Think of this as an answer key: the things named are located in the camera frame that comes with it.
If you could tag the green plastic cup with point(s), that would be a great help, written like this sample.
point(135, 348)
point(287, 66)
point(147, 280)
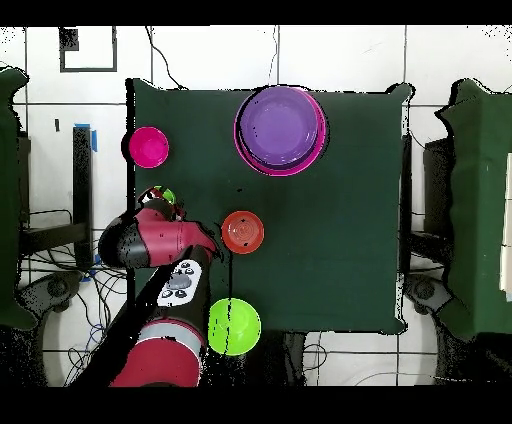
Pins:
point(168, 195)

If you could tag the small red-pink plastic bowl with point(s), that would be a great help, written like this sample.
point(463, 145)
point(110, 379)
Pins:
point(148, 147)

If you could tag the large pink plastic bowl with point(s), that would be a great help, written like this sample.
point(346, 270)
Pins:
point(322, 152)

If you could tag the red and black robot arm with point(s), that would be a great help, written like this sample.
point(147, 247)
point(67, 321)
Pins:
point(160, 240)

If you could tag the black stand with blue tape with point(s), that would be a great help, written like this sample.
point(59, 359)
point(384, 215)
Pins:
point(82, 180)

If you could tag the small orange-red plastic bowl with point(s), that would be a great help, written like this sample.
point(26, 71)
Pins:
point(242, 232)

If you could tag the green-covered side table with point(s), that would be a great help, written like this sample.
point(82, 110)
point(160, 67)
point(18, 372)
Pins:
point(8, 200)
point(488, 120)

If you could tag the green plastic bowl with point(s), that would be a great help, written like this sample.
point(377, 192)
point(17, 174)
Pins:
point(240, 328)

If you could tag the dark green tablecloth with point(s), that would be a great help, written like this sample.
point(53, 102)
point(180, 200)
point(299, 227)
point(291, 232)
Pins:
point(320, 240)

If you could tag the black metal stand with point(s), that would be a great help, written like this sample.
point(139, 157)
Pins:
point(436, 180)

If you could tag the white panel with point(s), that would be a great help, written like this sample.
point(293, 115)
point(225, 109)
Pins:
point(507, 224)

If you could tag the black square floor frame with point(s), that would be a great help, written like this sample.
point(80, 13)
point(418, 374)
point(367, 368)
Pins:
point(68, 40)

